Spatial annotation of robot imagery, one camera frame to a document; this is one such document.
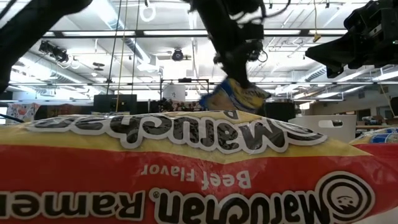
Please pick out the black ceiling spotlight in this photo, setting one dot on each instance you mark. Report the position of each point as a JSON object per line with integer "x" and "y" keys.
{"x": 257, "y": 52}
{"x": 54, "y": 51}

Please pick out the black box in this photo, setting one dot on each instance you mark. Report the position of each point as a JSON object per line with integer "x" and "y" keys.
{"x": 280, "y": 110}

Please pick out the red beef ramen pack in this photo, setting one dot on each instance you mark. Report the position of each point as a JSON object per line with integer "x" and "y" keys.
{"x": 186, "y": 186}

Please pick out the white plastic bin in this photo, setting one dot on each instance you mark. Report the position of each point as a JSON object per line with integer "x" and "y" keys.
{"x": 308, "y": 130}

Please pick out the black overhead camera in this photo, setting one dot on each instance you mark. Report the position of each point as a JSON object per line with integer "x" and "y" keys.
{"x": 177, "y": 55}

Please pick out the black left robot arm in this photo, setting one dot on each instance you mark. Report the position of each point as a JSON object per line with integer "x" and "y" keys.
{"x": 25, "y": 34}

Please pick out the silver ceiling duct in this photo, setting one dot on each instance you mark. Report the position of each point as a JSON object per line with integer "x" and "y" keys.
{"x": 46, "y": 71}
{"x": 314, "y": 74}

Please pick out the dark patterned cloth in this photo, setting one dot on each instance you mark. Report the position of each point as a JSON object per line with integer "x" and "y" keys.
{"x": 62, "y": 110}

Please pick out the black flat screen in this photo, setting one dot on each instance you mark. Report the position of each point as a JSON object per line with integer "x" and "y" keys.
{"x": 115, "y": 104}

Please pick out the floral fruit print cloth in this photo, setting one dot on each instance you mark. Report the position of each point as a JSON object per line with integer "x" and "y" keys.
{"x": 21, "y": 112}

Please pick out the white box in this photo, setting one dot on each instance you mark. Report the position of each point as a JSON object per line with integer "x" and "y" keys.
{"x": 174, "y": 92}

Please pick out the blue chicken ramen pack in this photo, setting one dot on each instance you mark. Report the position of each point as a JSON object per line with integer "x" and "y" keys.
{"x": 236, "y": 98}
{"x": 379, "y": 137}

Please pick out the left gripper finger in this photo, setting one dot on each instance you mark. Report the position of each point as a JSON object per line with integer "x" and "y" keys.
{"x": 241, "y": 73}
{"x": 224, "y": 63}

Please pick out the rig light bar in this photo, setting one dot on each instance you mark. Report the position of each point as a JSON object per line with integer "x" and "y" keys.
{"x": 174, "y": 32}

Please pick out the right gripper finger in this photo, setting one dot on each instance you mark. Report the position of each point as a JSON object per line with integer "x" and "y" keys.
{"x": 335, "y": 72}
{"x": 335, "y": 56}

